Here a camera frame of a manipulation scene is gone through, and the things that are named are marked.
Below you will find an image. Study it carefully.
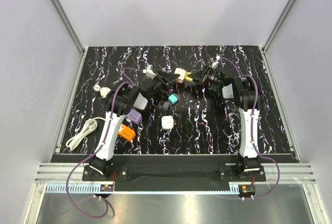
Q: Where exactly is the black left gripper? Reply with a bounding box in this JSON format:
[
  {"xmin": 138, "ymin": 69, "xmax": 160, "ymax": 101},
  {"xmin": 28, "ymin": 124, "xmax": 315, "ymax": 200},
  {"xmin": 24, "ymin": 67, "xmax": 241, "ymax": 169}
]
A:
[{"xmin": 148, "ymin": 70, "xmax": 178, "ymax": 99}]

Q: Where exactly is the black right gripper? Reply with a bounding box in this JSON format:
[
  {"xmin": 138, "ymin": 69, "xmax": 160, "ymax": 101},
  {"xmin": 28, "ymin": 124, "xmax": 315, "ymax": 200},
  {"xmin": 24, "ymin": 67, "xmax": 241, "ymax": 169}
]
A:
[{"xmin": 188, "ymin": 64, "xmax": 222, "ymax": 87}]

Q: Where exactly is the yellow plug adapter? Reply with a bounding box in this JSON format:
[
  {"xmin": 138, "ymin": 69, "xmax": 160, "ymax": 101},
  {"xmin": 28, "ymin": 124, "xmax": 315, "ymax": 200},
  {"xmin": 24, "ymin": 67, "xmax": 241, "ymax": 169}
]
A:
[{"xmin": 184, "ymin": 73, "xmax": 193, "ymax": 82}]

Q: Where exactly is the teal plug adapter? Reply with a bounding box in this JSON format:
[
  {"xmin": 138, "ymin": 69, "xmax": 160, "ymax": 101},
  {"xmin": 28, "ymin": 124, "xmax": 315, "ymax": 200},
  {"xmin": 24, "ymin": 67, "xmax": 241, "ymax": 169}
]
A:
[{"xmin": 168, "ymin": 93, "xmax": 179, "ymax": 104}]

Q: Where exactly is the dark purple plug adapter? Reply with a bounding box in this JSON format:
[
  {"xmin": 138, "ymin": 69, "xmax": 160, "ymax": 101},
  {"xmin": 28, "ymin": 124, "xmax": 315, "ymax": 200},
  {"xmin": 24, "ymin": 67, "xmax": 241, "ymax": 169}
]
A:
[{"xmin": 162, "ymin": 102, "xmax": 170, "ymax": 111}]

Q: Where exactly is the white pink socket adapter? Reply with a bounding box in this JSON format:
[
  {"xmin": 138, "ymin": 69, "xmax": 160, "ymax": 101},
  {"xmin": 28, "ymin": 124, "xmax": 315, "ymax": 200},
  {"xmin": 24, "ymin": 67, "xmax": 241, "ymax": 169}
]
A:
[{"xmin": 174, "ymin": 67, "xmax": 187, "ymax": 83}]

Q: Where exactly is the purple power strip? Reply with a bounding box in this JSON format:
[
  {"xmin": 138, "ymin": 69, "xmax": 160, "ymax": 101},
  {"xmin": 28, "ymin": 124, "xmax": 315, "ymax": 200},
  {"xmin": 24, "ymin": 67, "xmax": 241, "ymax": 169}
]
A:
[{"xmin": 126, "ymin": 109, "xmax": 142, "ymax": 124}]

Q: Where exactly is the white cube socket adapter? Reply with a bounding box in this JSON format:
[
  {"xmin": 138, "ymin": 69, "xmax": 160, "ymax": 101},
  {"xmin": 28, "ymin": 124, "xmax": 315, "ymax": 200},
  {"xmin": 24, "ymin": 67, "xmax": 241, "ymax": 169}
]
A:
[{"xmin": 161, "ymin": 116, "xmax": 177, "ymax": 130}]

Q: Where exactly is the orange power strip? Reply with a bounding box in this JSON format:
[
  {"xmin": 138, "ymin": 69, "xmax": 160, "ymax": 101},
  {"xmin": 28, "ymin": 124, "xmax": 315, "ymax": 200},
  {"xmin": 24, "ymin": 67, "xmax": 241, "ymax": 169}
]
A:
[{"xmin": 118, "ymin": 124, "xmax": 136, "ymax": 142}]

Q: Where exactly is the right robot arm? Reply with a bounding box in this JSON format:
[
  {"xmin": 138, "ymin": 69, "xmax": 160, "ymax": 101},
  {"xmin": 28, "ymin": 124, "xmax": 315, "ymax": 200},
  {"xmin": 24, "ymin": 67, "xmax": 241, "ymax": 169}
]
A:
[{"xmin": 188, "ymin": 66, "xmax": 261, "ymax": 181}]

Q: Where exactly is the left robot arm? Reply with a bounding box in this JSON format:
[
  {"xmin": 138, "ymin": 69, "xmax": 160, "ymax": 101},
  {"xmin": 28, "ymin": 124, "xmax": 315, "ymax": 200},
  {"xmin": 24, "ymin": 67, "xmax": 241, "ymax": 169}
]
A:
[{"xmin": 89, "ymin": 70, "xmax": 180, "ymax": 180}]

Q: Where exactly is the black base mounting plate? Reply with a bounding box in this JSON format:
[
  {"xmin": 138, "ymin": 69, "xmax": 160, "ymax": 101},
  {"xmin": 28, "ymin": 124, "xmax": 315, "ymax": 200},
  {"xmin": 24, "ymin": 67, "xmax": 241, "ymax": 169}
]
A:
[{"xmin": 82, "ymin": 165, "xmax": 266, "ymax": 183}]

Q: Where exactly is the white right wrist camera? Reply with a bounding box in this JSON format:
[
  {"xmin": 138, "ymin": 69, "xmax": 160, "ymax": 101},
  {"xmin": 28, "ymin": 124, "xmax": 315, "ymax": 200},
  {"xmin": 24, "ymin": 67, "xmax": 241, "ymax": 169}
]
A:
[{"xmin": 210, "ymin": 55, "xmax": 220, "ymax": 69}]

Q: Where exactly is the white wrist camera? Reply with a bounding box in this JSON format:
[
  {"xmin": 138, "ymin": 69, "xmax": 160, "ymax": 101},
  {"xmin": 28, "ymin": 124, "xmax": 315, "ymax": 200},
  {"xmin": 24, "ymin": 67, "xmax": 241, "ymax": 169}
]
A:
[
  {"xmin": 143, "ymin": 64, "xmax": 156, "ymax": 79},
  {"xmin": 210, "ymin": 55, "xmax": 220, "ymax": 69}
]

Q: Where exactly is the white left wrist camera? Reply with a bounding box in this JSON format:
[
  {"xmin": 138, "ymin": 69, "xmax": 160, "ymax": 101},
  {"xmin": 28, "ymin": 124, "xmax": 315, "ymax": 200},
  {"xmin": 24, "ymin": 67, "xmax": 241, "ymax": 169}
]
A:
[{"xmin": 143, "ymin": 64, "xmax": 156, "ymax": 79}]

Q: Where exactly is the white plug with cord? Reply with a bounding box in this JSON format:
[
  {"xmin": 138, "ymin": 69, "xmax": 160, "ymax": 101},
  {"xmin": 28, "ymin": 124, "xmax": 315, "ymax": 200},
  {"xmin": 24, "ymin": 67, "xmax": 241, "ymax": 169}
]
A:
[{"xmin": 93, "ymin": 85, "xmax": 111, "ymax": 99}]

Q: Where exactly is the white power cord bundle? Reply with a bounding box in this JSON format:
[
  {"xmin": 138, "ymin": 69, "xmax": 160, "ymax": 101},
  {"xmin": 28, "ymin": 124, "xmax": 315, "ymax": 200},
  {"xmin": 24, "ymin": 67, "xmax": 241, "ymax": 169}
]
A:
[{"xmin": 66, "ymin": 117, "xmax": 106, "ymax": 152}]

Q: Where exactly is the aluminium frame rail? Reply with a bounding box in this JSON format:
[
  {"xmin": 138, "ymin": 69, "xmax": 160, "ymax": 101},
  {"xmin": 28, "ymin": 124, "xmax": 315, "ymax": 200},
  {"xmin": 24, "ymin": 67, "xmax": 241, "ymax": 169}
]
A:
[{"xmin": 50, "ymin": 0, "xmax": 85, "ymax": 54}]

